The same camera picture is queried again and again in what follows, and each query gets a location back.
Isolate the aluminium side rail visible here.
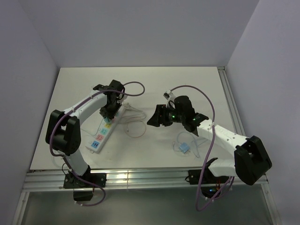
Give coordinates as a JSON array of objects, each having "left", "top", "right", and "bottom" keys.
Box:
[{"left": 217, "top": 67, "right": 246, "bottom": 136}]

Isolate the white multicolour power strip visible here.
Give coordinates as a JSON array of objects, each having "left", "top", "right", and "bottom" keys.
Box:
[{"left": 85, "top": 106, "right": 125, "bottom": 154}]

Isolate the white power strip cable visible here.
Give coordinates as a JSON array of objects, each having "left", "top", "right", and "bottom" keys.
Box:
[{"left": 120, "top": 103, "right": 147, "bottom": 125}]

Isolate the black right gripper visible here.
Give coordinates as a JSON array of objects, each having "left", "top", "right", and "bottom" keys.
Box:
[{"left": 147, "top": 104, "right": 185, "bottom": 127}]

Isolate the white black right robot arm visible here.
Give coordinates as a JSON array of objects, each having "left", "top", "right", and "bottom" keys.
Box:
[{"left": 147, "top": 92, "right": 272, "bottom": 185}]

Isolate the blue charger cable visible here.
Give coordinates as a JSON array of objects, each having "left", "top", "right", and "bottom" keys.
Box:
[{"left": 172, "top": 131, "right": 210, "bottom": 158}]

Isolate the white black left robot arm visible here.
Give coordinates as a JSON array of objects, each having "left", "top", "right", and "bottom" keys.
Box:
[{"left": 45, "top": 80, "right": 125, "bottom": 187}]

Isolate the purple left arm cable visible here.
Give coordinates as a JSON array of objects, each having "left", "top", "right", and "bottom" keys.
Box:
[{"left": 49, "top": 81, "right": 145, "bottom": 207}]

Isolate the white power strip plug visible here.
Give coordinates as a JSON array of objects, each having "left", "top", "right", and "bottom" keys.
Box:
[{"left": 123, "top": 103, "right": 134, "bottom": 111}]

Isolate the teal charger plug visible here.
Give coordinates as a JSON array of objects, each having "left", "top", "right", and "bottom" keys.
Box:
[{"left": 104, "top": 117, "right": 113, "bottom": 124}]

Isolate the aluminium front rail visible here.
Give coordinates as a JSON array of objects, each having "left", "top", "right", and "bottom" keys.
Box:
[{"left": 23, "top": 165, "right": 268, "bottom": 193}]

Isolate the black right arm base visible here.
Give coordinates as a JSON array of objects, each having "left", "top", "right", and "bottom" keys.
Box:
[{"left": 185, "top": 169, "right": 229, "bottom": 198}]

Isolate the pink charger cable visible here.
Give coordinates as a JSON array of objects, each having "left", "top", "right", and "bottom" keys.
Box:
[{"left": 121, "top": 112, "right": 147, "bottom": 139}]

